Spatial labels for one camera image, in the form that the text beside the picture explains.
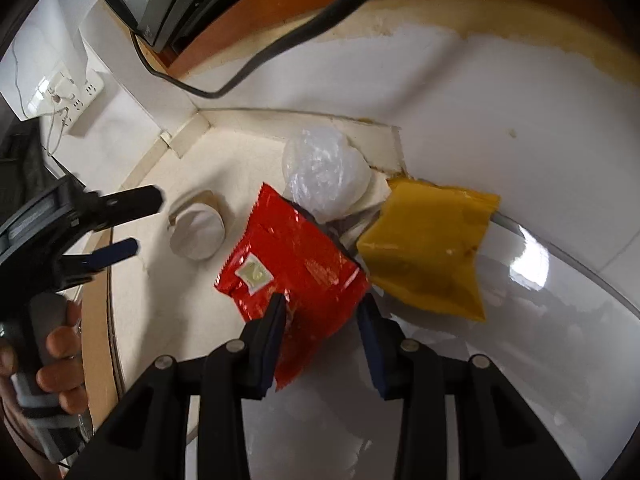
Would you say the grey foil wrapper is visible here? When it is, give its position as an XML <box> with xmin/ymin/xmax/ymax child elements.
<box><xmin>325</xmin><ymin>210</ymin><xmax>381</xmax><ymax>251</ymax></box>

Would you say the person's left hand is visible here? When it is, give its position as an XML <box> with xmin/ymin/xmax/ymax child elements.
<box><xmin>0</xmin><ymin>301</ymin><xmax>90</xmax><ymax>417</ymax></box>

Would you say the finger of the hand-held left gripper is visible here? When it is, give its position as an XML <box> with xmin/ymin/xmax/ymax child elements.
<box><xmin>60</xmin><ymin>238</ymin><xmax>140</xmax><ymax>277</ymax></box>
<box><xmin>85</xmin><ymin>185</ymin><xmax>165</xmax><ymax>232</ymax></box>

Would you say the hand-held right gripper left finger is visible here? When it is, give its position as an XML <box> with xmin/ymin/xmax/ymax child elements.
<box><xmin>65</xmin><ymin>292</ymin><xmax>288</xmax><ymax>480</ymax></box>

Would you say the thick black cable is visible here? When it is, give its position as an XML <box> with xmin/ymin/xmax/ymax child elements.
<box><xmin>131</xmin><ymin>0</ymin><xmax>426</xmax><ymax>98</ymax></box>

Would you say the white paper cup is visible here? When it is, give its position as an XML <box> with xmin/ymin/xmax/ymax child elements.
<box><xmin>167</xmin><ymin>190</ymin><xmax>227</xmax><ymax>261</ymax></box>

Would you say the black monitor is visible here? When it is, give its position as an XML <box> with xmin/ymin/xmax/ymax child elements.
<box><xmin>102</xmin><ymin>0</ymin><xmax>281</xmax><ymax>53</ymax></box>

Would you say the thin white cable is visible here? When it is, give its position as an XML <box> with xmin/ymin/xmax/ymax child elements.
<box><xmin>10</xmin><ymin>25</ymin><xmax>71</xmax><ymax>157</ymax></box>

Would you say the clear plastic bag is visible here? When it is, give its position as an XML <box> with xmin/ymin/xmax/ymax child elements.
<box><xmin>281</xmin><ymin>127</ymin><xmax>373</xmax><ymax>223</ymax></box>

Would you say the yellow snack packet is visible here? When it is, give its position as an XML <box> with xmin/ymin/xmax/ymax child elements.
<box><xmin>356</xmin><ymin>176</ymin><xmax>502</xmax><ymax>322</ymax></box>

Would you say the white power strip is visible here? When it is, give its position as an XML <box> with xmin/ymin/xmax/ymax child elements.
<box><xmin>25</xmin><ymin>62</ymin><xmax>106</xmax><ymax>136</ymax></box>

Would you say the red snack packet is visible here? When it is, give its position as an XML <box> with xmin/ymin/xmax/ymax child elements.
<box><xmin>215</xmin><ymin>182</ymin><xmax>372</xmax><ymax>395</ymax></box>

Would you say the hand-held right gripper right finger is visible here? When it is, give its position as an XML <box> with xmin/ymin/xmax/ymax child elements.
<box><xmin>356</xmin><ymin>292</ymin><xmax>581</xmax><ymax>480</ymax></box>

